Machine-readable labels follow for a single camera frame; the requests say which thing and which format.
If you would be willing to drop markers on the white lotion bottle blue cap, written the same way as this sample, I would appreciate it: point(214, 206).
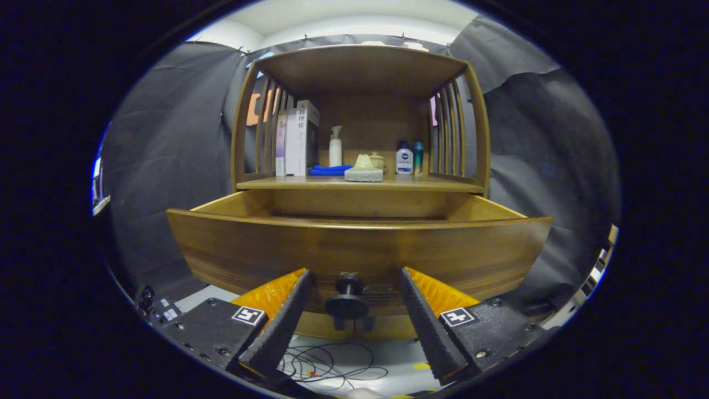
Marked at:
point(404, 162)

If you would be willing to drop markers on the pale green grey sponge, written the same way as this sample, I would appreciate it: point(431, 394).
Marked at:
point(364, 174)

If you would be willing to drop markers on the white equipment stand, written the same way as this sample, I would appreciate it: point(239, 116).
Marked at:
point(99, 205)

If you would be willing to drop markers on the wooden cabinet door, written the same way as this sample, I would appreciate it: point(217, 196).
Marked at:
point(390, 331)
point(318, 331)

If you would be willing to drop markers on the blue folded cloth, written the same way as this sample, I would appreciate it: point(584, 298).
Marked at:
point(327, 170)

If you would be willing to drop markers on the teal slim bottle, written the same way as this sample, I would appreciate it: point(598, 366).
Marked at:
point(418, 158)

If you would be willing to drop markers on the wooden cabinet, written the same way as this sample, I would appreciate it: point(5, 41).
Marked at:
point(365, 111)

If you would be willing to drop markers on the white pump bottle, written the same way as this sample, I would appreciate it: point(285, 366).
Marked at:
point(335, 155)

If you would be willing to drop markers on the cardboard box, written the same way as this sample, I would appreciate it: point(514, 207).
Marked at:
point(612, 234)

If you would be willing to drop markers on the yellow floor tape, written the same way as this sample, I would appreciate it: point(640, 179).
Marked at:
point(421, 366)

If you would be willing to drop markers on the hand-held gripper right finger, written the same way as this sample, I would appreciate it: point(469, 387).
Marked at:
point(426, 327)

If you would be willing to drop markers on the beige lidded teacup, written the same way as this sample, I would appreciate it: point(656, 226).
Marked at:
point(379, 160)

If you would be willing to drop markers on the thick white book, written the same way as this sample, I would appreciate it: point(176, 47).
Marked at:
point(296, 144)

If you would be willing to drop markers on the wooden countertop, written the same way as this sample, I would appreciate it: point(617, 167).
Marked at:
point(421, 182)

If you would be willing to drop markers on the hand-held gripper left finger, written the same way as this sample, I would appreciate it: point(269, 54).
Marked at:
point(282, 327)

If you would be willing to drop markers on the black floor device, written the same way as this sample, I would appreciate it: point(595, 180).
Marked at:
point(160, 313)

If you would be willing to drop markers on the thin purple book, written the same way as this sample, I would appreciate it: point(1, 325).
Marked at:
point(281, 147)

